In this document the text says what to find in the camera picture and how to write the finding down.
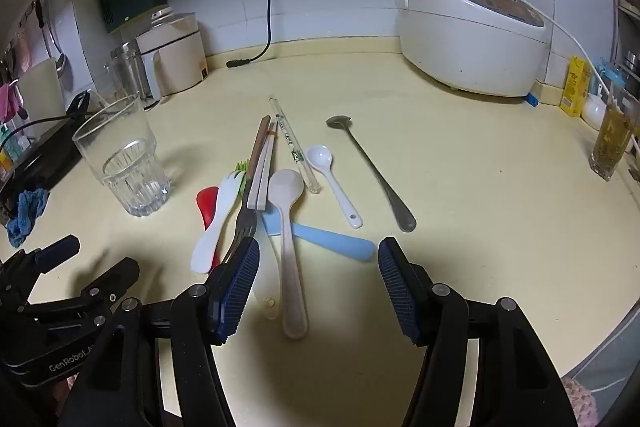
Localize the white plastic spork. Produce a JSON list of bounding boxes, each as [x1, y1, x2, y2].
[[190, 170, 246, 275]]

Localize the green silicone brush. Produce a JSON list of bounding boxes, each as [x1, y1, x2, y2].
[[234, 160, 248, 195]]

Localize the wrapped disposable chopsticks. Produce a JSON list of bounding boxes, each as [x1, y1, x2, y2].
[[269, 96, 321, 194]]

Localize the clear glass jar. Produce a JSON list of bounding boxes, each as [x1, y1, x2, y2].
[[105, 40, 153, 103]]

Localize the small white teapot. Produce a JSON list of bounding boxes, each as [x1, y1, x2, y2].
[[582, 93, 606, 131]]

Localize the red plastic spoon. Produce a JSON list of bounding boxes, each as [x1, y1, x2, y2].
[[191, 186, 219, 273]]

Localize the white chopsticks pair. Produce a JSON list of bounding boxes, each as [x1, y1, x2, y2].
[[247, 121, 277, 211]]

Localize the beige electric kettle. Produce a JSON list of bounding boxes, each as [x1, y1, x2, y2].
[[136, 6, 208, 100]]

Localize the yellow carton box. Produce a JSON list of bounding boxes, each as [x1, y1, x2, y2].
[[560, 55, 592, 117]]

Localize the small white ceramic spoon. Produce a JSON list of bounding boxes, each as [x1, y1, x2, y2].
[[306, 144, 363, 229]]

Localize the white rice cooker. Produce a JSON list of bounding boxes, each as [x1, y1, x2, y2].
[[397, 0, 551, 98]]

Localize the wooden handled metal fork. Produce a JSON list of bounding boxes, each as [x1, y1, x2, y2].
[[222, 115, 270, 263]]

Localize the clear drinking glass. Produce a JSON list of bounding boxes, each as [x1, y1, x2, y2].
[[73, 95, 170, 217]]

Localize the blue cloth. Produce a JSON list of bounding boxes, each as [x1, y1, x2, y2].
[[6, 188, 49, 248]]

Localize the large beige plastic spoon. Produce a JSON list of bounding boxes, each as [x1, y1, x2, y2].
[[268, 169, 308, 340]]

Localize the long metal spoon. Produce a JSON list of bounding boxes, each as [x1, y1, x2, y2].
[[326, 115, 416, 233]]

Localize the glass of yellow tea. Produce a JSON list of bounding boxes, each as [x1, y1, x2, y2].
[[589, 83, 639, 181]]

